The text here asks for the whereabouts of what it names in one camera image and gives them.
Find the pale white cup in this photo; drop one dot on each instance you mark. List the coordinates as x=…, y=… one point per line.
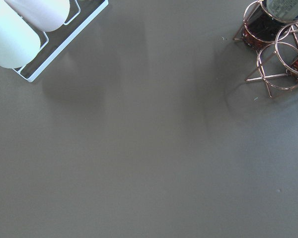
x=45, y=15

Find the white wire cup rack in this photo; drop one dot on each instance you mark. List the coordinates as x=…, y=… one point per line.
x=81, y=13

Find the copper wire bottle rack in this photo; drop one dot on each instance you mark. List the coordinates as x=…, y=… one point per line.
x=275, y=58

